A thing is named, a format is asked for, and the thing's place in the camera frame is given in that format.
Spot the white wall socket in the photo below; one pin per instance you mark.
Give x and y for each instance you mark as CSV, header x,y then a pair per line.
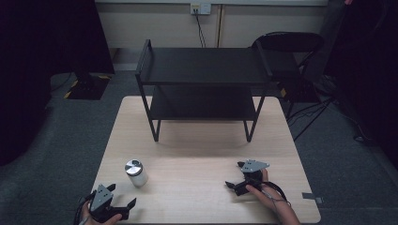
x,y
201,8

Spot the black stand base striped tape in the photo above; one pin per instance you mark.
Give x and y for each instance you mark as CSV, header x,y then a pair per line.
x,y
87,92

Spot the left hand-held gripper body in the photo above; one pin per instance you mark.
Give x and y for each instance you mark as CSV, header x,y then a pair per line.
x,y
100,198

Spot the black box yellow label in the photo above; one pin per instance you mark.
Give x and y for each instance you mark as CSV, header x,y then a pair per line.
x,y
297,89

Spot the person's right hand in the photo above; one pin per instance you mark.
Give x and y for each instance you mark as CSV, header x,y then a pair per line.
x,y
269,197

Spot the black chair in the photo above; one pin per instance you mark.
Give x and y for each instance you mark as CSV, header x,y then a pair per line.
x,y
291,40

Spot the dark curtain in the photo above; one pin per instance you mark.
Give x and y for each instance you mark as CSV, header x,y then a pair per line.
x,y
369,78
31,62

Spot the white jar with silver lid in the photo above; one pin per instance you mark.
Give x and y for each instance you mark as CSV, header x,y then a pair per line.
x,y
136,175

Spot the black two-tier shelf rack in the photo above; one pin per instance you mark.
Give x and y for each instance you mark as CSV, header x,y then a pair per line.
x,y
203,67

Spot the person's left hand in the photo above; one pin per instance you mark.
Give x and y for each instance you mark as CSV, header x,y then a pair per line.
x,y
94,221

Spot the grey tape strip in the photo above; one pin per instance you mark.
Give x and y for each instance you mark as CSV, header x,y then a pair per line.
x,y
309,196

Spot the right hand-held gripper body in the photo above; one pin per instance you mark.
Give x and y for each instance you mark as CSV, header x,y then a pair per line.
x,y
254,165

